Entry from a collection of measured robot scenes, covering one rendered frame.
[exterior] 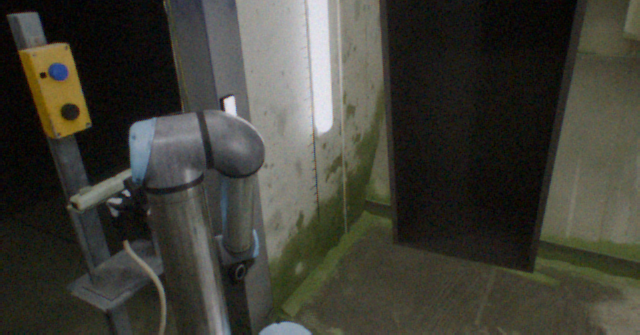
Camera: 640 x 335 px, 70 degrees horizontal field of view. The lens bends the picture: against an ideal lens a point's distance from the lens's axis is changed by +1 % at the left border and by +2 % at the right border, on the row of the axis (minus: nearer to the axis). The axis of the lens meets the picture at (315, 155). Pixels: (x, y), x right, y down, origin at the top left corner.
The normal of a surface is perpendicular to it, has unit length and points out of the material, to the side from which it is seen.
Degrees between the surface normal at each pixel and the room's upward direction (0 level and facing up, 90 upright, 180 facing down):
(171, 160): 85
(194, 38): 90
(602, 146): 57
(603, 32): 90
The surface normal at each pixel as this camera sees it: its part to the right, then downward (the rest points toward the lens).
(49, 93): 0.86, 0.16
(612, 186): -0.45, -0.18
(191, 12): -0.51, 0.38
